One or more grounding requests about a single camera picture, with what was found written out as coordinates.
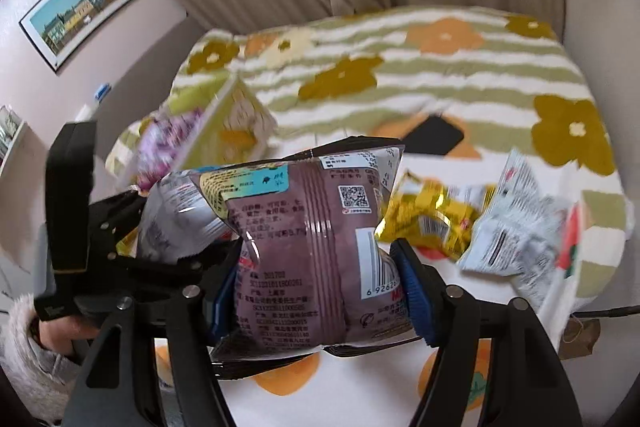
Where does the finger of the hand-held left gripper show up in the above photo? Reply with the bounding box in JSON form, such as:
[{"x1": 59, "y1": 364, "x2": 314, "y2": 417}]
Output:
[
  {"x1": 90, "y1": 191, "x2": 149, "y2": 239},
  {"x1": 107, "y1": 247, "x2": 226, "y2": 294}
]

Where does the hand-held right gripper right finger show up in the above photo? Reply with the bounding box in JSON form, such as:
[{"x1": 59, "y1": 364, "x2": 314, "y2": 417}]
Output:
[{"x1": 390, "y1": 238, "x2": 583, "y2": 427}]

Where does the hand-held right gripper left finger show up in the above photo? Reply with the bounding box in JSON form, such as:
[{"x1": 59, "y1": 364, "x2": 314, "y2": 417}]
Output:
[{"x1": 60, "y1": 242, "x2": 246, "y2": 427}]

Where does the yellow and silver chip bag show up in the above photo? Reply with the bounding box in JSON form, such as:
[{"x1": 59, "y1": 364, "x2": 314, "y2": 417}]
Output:
[{"x1": 116, "y1": 167, "x2": 236, "y2": 265}]

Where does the purple snack packet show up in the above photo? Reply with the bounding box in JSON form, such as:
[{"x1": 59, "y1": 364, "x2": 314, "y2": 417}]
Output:
[{"x1": 135, "y1": 109, "x2": 206, "y2": 190}]

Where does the mauve snack packet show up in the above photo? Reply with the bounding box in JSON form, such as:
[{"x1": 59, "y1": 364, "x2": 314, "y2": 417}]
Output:
[{"x1": 190, "y1": 146, "x2": 418, "y2": 360}]

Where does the green yellow snack bag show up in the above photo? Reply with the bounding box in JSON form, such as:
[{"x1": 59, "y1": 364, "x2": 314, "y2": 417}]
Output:
[{"x1": 105, "y1": 74, "x2": 278, "y2": 192}]

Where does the person's left forearm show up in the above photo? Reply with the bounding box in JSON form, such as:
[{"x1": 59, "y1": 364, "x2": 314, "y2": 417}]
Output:
[{"x1": 0, "y1": 294, "x2": 83, "y2": 423}]

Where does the person's left hand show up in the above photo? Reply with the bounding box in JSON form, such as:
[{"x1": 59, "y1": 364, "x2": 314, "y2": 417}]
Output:
[{"x1": 37, "y1": 316, "x2": 104, "y2": 351}]

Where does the white shelf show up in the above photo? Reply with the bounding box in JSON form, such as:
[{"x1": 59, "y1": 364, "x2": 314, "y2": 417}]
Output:
[{"x1": 0, "y1": 104, "x2": 28, "y2": 178}]

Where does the gold foil snack packet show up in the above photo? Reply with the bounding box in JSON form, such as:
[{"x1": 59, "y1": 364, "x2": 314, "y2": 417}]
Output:
[{"x1": 375, "y1": 172, "x2": 496, "y2": 258}]

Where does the white bottle blue cap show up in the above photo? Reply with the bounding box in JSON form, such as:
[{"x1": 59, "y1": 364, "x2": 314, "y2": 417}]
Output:
[{"x1": 75, "y1": 82, "x2": 112, "y2": 122}]

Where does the white and grey snack packet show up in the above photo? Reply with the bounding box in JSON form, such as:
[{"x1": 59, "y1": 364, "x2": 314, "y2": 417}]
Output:
[{"x1": 459, "y1": 147, "x2": 576, "y2": 303}]

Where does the black phone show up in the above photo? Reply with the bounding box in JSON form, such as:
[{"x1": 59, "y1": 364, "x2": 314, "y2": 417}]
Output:
[{"x1": 400, "y1": 114, "x2": 466, "y2": 155}]

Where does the brown paper tag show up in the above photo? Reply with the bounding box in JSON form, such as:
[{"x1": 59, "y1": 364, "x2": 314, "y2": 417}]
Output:
[{"x1": 560, "y1": 317, "x2": 601, "y2": 360}]

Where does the green striped floral blanket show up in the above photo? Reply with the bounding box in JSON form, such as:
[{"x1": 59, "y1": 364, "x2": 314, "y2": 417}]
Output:
[{"x1": 172, "y1": 4, "x2": 628, "y2": 298}]

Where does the framed wall picture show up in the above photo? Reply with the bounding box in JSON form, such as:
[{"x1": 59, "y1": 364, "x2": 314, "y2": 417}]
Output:
[{"x1": 19, "y1": 0, "x2": 142, "y2": 72}]

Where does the black cable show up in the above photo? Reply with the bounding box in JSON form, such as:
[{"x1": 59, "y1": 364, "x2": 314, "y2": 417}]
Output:
[{"x1": 570, "y1": 304, "x2": 640, "y2": 320}]

